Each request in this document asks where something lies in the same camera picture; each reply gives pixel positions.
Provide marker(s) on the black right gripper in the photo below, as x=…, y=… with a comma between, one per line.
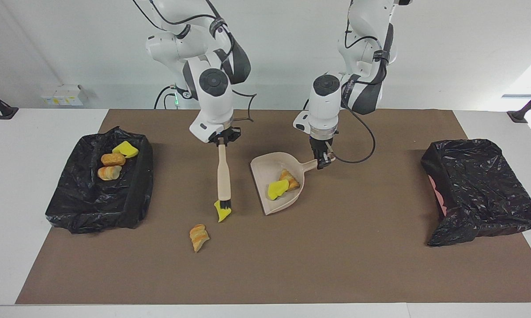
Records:
x=227, y=134

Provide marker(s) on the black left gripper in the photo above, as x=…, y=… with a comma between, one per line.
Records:
x=322, y=142

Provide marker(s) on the beige hand brush black bristles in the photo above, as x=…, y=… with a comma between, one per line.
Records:
x=224, y=176

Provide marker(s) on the beige bread chunk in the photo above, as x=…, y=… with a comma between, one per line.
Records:
x=109, y=172
x=291, y=181

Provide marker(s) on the beige plastic dustpan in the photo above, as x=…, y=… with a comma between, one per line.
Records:
x=265, y=172

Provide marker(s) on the yellow sponge piece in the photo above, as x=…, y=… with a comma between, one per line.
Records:
x=125, y=149
x=277, y=189
x=223, y=215

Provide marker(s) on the striped croissant piece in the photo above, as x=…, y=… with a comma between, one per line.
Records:
x=199, y=237

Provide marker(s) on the brown bread roll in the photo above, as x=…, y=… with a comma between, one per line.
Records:
x=113, y=159

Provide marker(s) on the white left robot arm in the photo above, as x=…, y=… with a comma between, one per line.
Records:
x=325, y=106

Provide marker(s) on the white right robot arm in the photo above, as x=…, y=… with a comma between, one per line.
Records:
x=214, y=101

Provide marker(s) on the black bag lined pink bin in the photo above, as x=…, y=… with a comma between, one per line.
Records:
x=477, y=185

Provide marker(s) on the brown table mat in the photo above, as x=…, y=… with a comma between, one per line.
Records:
x=380, y=265

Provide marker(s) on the white electrical box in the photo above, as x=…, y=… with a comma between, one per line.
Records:
x=64, y=96

